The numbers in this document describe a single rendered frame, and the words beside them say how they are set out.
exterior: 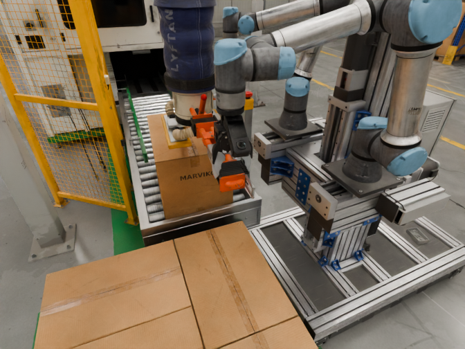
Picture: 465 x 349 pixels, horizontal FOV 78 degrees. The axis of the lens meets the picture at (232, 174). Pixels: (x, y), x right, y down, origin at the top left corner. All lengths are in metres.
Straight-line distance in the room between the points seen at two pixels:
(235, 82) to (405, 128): 0.54
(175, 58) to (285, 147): 0.71
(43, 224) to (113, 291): 1.14
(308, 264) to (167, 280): 0.91
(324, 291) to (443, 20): 1.42
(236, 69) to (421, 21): 0.43
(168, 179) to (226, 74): 0.91
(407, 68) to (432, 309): 1.69
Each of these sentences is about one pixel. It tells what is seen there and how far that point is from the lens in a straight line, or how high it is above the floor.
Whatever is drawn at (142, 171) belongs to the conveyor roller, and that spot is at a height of 0.54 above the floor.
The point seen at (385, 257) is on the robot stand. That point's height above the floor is 0.21.
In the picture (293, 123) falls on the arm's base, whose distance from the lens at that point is 1.52.
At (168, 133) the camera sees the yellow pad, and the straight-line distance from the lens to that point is 1.34.
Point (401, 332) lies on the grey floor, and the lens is 2.13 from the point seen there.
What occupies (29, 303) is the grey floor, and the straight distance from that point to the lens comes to 2.35.
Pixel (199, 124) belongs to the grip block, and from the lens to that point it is 1.08.
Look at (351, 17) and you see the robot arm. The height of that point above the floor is 1.60.
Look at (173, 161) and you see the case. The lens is 1.45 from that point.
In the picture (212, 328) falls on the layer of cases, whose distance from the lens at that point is 1.29.
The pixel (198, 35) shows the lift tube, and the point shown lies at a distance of 1.19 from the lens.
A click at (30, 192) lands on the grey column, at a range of 2.31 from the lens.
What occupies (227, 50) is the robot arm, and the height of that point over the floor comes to 1.56.
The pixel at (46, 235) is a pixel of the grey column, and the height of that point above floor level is 0.13.
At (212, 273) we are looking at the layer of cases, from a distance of 1.42.
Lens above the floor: 1.69
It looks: 35 degrees down
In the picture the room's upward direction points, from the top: straight up
